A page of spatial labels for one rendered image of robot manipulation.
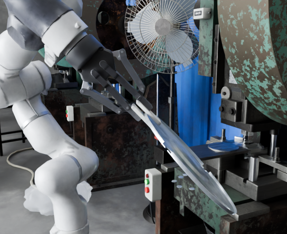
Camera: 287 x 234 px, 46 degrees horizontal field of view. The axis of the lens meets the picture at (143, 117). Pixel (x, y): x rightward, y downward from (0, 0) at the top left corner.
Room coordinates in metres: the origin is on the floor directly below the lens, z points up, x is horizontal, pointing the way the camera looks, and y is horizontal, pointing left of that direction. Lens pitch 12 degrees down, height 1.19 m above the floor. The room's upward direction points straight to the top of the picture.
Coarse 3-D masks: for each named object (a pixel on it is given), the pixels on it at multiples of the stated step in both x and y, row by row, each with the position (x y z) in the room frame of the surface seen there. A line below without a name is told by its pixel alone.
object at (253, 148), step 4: (228, 140) 1.42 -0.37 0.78; (232, 140) 1.42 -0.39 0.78; (236, 140) 1.42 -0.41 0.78; (240, 140) 1.42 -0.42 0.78; (244, 140) 1.42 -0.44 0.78; (248, 140) 1.42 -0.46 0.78; (236, 144) 1.36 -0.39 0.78; (240, 144) 1.36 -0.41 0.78; (244, 144) 1.36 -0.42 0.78; (248, 144) 1.36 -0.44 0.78; (252, 144) 1.36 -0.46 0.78; (256, 144) 1.36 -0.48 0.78; (248, 148) 1.31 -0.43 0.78; (252, 148) 1.31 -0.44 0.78; (256, 148) 1.31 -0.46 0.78; (264, 148) 1.32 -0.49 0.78; (248, 152) 1.30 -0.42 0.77; (252, 152) 1.29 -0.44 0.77; (256, 152) 1.30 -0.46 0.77; (260, 152) 1.31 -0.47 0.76; (264, 152) 1.32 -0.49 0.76; (244, 156) 1.32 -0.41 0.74
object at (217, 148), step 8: (208, 144) 1.36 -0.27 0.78; (216, 144) 1.34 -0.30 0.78; (224, 144) 1.34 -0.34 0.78; (232, 144) 1.34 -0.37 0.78; (200, 152) 1.26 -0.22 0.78; (208, 152) 1.26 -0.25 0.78; (216, 152) 1.26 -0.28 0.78; (224, 152) 1.26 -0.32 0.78; (232, 152) 1.26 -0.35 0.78; (240, 152) 1.27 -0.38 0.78; (208, 160) 1.32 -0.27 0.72; (216, 160) 1.27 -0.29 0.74; (224, 160) 1.26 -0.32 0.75; (232, 160) 1.28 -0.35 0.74; (208, 168) 1.32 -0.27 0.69; (216, 168) 1.27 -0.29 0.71; (224, 168) 1.26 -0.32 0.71; (216, 176) 1.26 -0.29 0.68
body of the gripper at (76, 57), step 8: (88, 40) 0.68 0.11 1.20; (96, 40) 0.70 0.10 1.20; (80, 48) 0.67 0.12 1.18; (88, 48) 0.67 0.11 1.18; (96, 48) 0.68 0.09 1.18; (104, 48) 0.70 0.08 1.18; (72, 56) 0.67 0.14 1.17; (80, 56) 0.67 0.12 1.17; (88, 56) 0.67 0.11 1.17; (96, 56) 0.70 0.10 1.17; (104, 56) 0.70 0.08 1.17; (112, 56) 0.70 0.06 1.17; (72, 64) 0.68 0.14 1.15; (80, 64) 0.67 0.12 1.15; (88, 64) 0.70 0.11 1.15; (96, 64) 0.70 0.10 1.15; (112, 64) 0.70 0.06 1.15; (80, 72) 0.70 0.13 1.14; (88, 72) 0.70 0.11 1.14; (104, 72) 0.70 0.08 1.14; (88, 80) 0.70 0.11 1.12; (96, 80) 0.70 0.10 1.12
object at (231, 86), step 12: (228, 72) 1.38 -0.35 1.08; (228, 84) 1.37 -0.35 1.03; (228, 96) 1.35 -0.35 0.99; (240, 96) 1.31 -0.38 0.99; (228, 108) 1.32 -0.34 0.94; (240, 108) 1.29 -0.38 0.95; (252, 108) 1.28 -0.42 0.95; (240, 120) 1.29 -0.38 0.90; (252, 120) 1.28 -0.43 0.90; (264, 120) 1.31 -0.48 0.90
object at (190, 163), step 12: (156, 132) 0.62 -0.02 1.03; (168, 132) 0.79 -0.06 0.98; (168, 144) 0.65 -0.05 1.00; (180, 144) 0.75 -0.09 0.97; (180, 156) 0.65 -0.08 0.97; (192, 156) 0.76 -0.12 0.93; (192, 168) 0.65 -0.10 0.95; (192, 180) 0.57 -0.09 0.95; (204, 180) 0.66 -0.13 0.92; (216, 180) 0.79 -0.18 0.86; (204, 192) 0.57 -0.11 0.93; (216, 192) 0.67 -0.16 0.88; (228, 204) 0.68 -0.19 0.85
